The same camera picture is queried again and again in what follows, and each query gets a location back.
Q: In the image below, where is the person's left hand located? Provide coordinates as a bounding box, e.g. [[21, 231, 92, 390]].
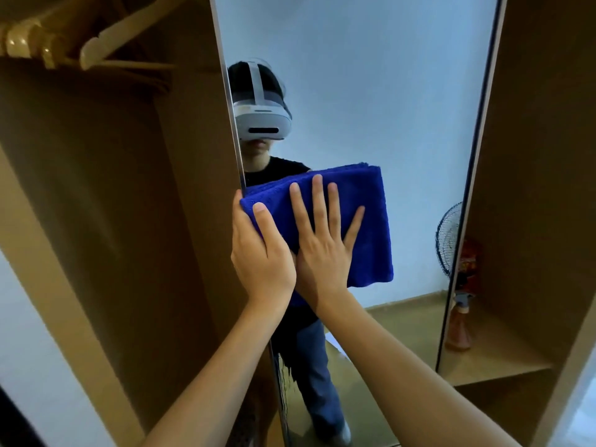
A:
[[230, 189, 298, 317]]

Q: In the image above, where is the person's right hand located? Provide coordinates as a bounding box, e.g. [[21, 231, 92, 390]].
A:
[[288, 174, 366, 315]]

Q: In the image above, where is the blue cloth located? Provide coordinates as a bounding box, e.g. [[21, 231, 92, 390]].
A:
[[240, 162, 395, 309]]

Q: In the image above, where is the orange spray bottle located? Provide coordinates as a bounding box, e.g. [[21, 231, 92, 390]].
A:
[[445, 292, 476, 352]]

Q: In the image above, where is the tall framed mirror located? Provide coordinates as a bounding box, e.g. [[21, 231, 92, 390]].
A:
[[208, 0, 509, 447]]

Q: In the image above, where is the person's left forearm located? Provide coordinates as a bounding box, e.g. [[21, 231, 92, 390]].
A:
[[142, 302, 287, 447]]

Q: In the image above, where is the person's right forearm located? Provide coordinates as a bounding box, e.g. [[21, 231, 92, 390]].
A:
[[318, 288, 520, 447]]

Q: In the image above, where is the wooden wardrobe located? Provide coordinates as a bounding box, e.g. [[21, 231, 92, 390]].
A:
[[0, 0, 596, 447]]

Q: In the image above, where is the wooden clothes hanger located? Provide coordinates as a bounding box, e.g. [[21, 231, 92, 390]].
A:
[[79, 0, 187, 71], [0, 20, 43, 59], [39, 32, 66, 70]]

